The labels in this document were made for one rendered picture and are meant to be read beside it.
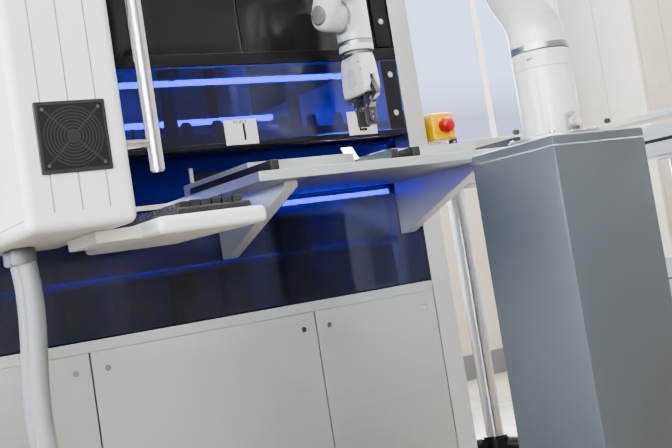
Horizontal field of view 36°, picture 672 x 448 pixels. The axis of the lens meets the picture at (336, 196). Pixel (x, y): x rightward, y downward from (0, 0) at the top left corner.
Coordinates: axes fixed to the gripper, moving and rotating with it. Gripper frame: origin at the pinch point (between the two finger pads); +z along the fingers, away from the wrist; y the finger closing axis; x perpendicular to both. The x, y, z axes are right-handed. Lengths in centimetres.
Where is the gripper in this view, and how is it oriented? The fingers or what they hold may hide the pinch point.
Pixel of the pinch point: (367, 117)
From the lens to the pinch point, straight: 248.7
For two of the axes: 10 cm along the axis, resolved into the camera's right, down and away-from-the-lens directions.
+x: 8.5, -1.0, 5.2
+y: 5.1, -1.4, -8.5
